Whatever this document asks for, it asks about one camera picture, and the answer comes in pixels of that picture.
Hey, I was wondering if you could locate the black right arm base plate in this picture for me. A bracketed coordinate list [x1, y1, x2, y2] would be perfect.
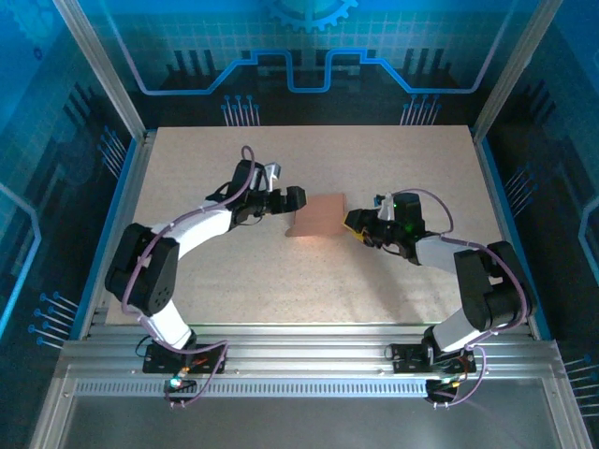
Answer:
[390, 341, 477, 375]

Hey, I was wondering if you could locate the brown cardboard paper box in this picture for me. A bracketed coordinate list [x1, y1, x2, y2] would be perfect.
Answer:
[284, 192, 348, 239]

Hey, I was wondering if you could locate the aluminium side rail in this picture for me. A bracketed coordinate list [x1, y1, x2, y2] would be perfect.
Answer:
[77, 133, 158, 340]
[470, 130, 539, 339]

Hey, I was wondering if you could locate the grey metal panel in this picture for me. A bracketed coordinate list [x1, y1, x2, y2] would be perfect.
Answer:
[27, 376, 593, 449]

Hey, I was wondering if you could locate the aluminium frame post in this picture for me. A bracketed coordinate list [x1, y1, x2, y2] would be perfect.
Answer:
[471, 0, 565, 139]
[51, 0, 149, 141]

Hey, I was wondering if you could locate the aluminium extrusion crossbeam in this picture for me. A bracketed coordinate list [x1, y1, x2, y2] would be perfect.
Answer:
[55, 322, 565, 381]

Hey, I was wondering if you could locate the small LED circuit board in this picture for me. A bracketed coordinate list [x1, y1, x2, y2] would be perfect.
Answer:
[424, 376, 467, 409]
[163, 373, 200, 409]

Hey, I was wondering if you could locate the blue side strip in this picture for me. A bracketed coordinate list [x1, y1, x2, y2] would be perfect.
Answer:
[68, 138, 141, 341]
[480, 138, 554, 341]

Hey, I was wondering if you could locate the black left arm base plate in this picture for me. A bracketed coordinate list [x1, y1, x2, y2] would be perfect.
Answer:
[142, 343, 229, 375]

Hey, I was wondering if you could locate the slotted metal cable duct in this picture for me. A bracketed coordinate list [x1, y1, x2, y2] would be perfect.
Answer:
[73, 379, 434, 398]

